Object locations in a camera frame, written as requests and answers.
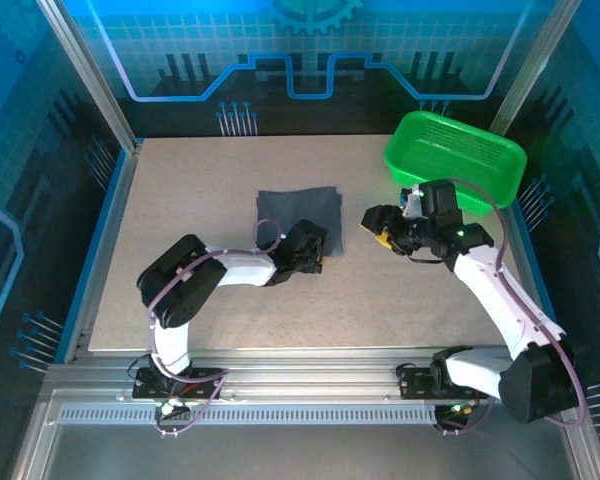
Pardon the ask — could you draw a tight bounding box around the grey t-shirt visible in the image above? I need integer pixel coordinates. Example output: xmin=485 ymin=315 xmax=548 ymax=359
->
xmin=256 ymin=185 xmax=345 ymax=259

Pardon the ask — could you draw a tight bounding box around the green plastic basket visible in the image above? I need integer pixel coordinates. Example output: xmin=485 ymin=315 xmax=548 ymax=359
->
xmin=383 ymin=110 xmax=528 ymax=217

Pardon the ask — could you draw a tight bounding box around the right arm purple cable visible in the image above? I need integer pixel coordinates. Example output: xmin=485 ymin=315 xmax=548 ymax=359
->
xmin=412 ymin=177 xmax=591 ymax=437

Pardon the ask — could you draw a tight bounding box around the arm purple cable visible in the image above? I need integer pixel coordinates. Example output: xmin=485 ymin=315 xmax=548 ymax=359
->
xmin=412 ymin=177 xmax=591 ymax=437
xmin=146 ymin=218 xmax=284 ymax=440

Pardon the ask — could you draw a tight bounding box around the aluminium front frame beam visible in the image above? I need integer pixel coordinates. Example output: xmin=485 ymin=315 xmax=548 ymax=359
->
xmin=43 ymin=343 xmax=584 ymax=409

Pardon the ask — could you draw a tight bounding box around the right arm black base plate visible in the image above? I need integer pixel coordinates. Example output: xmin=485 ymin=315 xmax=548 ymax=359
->
xmin=396 ymin=363 xmax=487 ymax=402

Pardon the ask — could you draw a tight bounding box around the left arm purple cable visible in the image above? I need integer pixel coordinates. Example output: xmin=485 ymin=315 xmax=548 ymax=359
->
xmin=146 ymin=218 xmax=284 ymax=440

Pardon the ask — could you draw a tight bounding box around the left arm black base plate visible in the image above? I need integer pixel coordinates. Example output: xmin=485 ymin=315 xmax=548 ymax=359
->
xmin=131 ymin=366 xmax=230 ymax=401

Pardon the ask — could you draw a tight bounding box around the slotted aluminium cable duct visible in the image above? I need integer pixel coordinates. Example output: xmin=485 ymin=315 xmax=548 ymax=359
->
xmin=58 ymin=406 xmax=444 ymax=427

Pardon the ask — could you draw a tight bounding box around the aluminium frame post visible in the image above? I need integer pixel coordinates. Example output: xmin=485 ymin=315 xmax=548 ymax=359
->
xmin=488 ymin=0 xmax=583 ymax=137
xmin=36 ymin=0 xmax=144 ymax=154

